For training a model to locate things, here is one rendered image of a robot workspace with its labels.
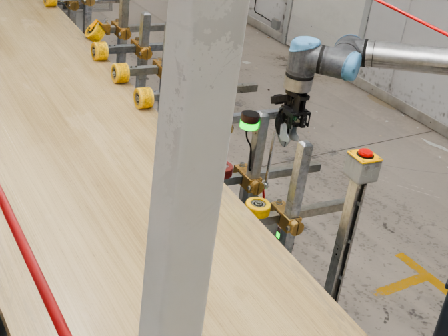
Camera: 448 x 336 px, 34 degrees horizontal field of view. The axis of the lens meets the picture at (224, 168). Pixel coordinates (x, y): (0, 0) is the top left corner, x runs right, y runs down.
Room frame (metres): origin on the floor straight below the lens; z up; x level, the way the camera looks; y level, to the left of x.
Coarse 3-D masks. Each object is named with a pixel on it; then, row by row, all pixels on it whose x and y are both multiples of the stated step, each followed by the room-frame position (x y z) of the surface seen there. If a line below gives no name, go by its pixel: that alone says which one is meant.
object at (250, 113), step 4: (244, 112) 2.19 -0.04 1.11; (248, 112) 2.19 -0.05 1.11; (252, 112) 2.19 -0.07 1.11; (256, 112) 2.20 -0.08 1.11; (248, 116) 2.16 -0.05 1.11; (252, 116) 2.16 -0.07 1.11; (256, 116) 2.17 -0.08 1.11; (252, 124) 2.16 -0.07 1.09; (252, 132) 2.21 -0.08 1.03; (256, 132) 2.19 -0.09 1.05; (256, 136) 2.19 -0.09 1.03; (248, 140) 2.18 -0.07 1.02
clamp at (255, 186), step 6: (234, 168) 2.27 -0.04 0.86; (240, 168) 2.25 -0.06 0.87; (246, 168) 2.26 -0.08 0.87; (246, 180) 2.19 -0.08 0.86; (252, 180) 2.18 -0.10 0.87; (258, 180) 2.19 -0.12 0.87; (246, 186) 2.19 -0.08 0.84; (252, 186) 2.16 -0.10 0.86; (258, 186) 2.17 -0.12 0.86; (264, 186) 2.18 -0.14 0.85; (252, 192) 2.16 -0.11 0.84; (258, 192) 2.17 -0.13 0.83
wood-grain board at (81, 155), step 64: (0, 0) 3.62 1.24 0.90; (0, 64) 2.79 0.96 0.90; (64, 64) 2.89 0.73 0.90; (0, 128) 2.24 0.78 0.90; (64, 128) 2.31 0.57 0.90; (128, 128) 2.38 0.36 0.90; (64, 192) 1.89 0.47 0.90; (128, 192) 1.94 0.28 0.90; (0, 256) 1.53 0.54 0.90; (64, 256) 1.57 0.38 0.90; (128, 256) 1.61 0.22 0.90; (256, 256) 1.70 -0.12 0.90; (128, 320) 1.36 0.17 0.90; (256, 320) 1.43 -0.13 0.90; (320, 320) 1.46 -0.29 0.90
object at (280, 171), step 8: (264, 168) 2.30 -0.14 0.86; (272, 168) 2.30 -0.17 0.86; (280, 168) 2.31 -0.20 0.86; (288, 168) 2.32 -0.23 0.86; (312, 168) 2.37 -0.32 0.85; (320, 168) 2.39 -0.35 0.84; (232, 176) 2.21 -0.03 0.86; (240, 176) 2.21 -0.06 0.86; (264, 176) 2.26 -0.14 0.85; (272, 176) 2.28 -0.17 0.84; (280, 176) 2.30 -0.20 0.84; (232, 184) 2.20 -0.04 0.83
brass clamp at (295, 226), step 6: (276, 204) 2.05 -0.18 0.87; (282, 204) 2.05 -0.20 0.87; (270, 210) 2.05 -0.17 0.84; (276, 210) 2.02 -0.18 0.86; (282, 210) 2.02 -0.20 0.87; (282, 216) 1.99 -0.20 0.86; (282, 222) 1.99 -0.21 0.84; (288, 222) 1.96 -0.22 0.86; (294, 222) 1.96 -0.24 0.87; (300, 222) 1.96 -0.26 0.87; (282, 228) 1.98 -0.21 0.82; (288, 228) 1.95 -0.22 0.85; (294, 228) 1.95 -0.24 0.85; (300, 228) 1.96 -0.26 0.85; (294, 234) 1.95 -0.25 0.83
